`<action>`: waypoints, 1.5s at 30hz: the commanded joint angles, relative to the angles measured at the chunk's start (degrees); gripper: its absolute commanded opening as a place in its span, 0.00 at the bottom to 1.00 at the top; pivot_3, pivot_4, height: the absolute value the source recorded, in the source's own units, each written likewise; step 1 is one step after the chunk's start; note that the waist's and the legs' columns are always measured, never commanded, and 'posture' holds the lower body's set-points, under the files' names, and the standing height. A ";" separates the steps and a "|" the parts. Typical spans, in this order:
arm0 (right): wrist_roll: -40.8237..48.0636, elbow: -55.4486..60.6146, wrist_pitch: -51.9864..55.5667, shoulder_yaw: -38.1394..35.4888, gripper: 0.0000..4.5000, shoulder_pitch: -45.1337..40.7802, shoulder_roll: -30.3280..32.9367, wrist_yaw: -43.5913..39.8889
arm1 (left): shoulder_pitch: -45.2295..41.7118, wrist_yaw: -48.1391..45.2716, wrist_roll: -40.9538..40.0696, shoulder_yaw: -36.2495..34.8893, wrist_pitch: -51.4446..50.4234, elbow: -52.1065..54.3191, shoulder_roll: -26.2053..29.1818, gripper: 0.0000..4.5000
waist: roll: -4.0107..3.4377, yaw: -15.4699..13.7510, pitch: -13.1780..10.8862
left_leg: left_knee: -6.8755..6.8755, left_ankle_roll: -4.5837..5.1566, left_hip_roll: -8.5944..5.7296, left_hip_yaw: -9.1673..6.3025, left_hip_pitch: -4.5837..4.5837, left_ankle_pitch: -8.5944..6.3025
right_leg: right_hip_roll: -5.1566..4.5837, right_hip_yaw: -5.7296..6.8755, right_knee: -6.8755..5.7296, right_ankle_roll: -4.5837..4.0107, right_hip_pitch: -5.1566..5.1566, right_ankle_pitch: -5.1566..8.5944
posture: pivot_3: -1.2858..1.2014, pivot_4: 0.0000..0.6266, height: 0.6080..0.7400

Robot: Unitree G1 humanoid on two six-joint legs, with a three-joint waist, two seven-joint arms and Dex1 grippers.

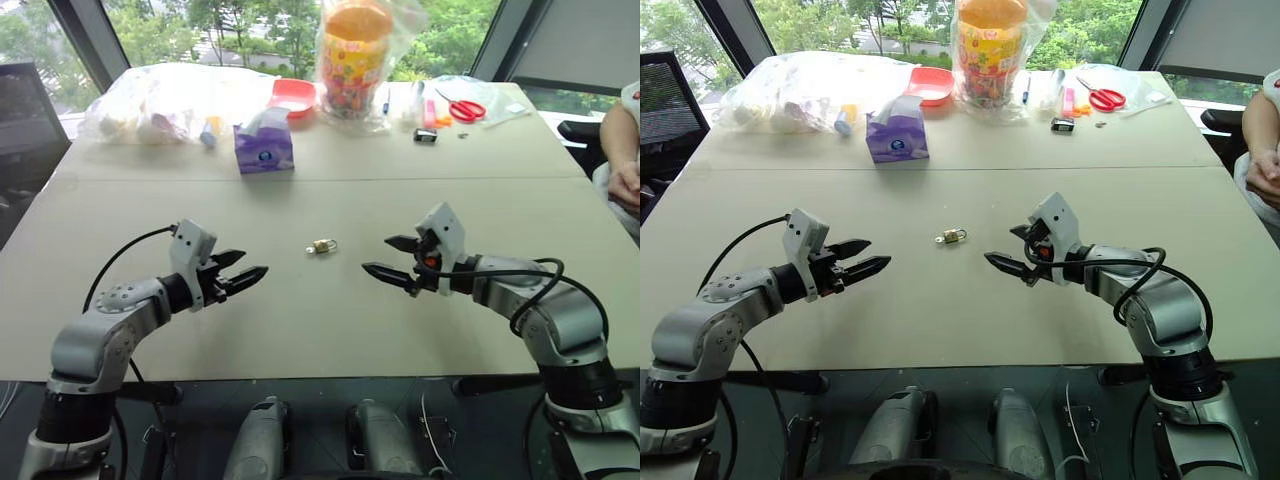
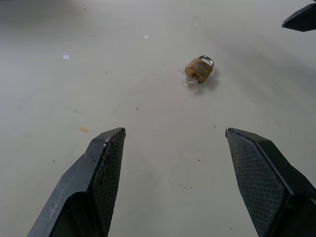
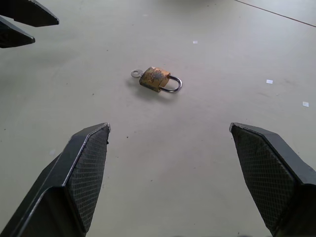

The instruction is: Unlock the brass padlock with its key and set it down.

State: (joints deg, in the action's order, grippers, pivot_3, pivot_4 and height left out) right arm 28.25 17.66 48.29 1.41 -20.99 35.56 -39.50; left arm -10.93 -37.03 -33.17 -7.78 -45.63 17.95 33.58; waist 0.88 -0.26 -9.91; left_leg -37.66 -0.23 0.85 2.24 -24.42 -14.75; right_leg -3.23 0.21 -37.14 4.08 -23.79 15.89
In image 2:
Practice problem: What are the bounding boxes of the brass padlock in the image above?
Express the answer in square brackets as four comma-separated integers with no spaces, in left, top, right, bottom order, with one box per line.
[185,55,215,84]

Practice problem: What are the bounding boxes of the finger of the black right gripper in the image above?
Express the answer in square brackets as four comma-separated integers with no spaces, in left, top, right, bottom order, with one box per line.
[281,2,316,32]

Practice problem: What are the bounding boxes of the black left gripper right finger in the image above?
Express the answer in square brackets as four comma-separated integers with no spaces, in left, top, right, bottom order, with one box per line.
[225,127,316,237]

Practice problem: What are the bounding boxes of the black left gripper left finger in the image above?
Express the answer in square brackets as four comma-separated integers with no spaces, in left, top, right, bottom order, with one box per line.
[26,127,126,237]

